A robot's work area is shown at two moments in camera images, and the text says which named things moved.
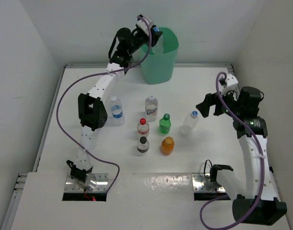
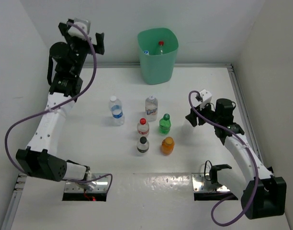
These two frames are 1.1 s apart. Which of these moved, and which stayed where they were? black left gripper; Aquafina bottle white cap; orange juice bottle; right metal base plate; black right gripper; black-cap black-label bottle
Moved: black left gripper; black right gripper
Stayed: right metal base plate; black-cap black-label bottle; orange juice bottle; Aquafina bottle white cap
